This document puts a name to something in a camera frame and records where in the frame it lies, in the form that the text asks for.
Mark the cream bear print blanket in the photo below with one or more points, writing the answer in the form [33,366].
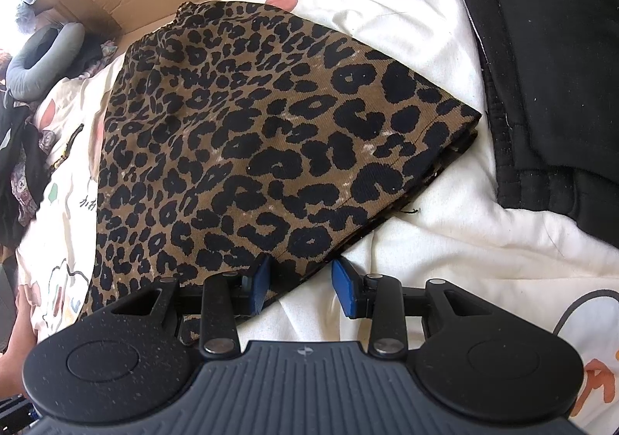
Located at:
[459,261]

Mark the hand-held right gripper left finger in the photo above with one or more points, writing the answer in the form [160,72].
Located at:
[261,283]

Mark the leopard print pants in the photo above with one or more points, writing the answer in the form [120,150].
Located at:
[266,135]

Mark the grey neck pillow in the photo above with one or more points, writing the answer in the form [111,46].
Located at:
[24,72]

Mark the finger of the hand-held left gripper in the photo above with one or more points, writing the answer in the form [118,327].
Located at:
[19,411]

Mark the person's left forearm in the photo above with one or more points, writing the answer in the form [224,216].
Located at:
[19,343]

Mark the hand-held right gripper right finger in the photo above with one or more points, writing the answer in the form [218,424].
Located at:
[346,288]

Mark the folded black clothes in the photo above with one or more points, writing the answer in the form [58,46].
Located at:
[556,77]

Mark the black garment patterned lining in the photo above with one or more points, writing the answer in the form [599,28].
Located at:
[19,159]

